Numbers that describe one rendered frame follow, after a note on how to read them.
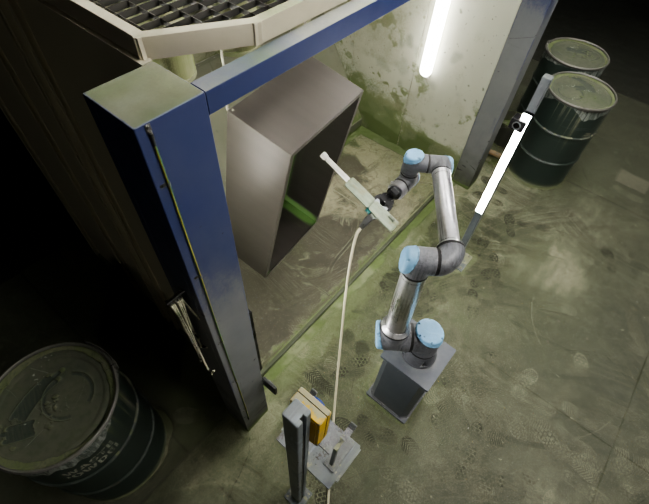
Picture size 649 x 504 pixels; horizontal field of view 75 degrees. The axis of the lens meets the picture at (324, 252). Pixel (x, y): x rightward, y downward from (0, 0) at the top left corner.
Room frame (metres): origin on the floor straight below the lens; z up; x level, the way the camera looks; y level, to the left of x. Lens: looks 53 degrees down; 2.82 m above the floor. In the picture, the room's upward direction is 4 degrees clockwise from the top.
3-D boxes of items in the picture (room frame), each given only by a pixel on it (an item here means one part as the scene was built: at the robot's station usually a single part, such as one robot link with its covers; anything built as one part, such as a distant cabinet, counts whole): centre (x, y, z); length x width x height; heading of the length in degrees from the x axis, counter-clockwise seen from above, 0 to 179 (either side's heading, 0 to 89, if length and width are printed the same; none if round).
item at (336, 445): (0.47, -0.05, 0.95); 0.26 x 0.15 x 0.32; 54
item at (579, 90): (3.36, -2.06, 0.86); 0.54 x 0.54 x 0.01
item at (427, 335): (0.99, -0.56, 0.83); 0.17 x 0.15 x 0.18; 90
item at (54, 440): (0.51, 1.15, 0.86); 0.54 x 0.54 x 0.01
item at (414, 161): (1.60, -0.40, 1.45); 0.12 x 0.09 x 0.12; 90
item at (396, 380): (0.99, -0.56, 0.32); 0.31 x 0.31 x 0.64; 54
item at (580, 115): (3.36, -2.06, 0.44); 0.59 x 0.58 x 0.89; 158
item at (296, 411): (0.33, 0.04, 0.82); 0.06 x 0.06 x 1.64; 54
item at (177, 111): (0.78, 0.41, 1.14); 0.18 x 0.18 x 2.29; 54
